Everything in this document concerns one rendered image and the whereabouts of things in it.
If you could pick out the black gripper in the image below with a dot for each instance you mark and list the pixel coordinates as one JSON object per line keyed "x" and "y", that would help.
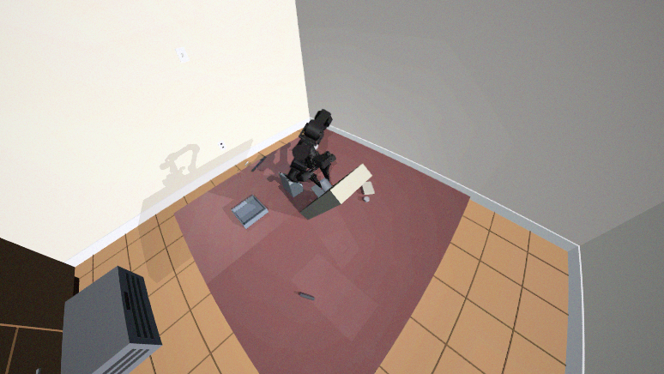
{"x": 309, "y": 174}

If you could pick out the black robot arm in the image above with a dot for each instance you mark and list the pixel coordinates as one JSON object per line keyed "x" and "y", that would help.
{"x": 313, "y": 132}

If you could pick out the grey cylinder with two slots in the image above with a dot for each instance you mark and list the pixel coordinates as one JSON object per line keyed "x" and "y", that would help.
{"x": 325, "y": 185}

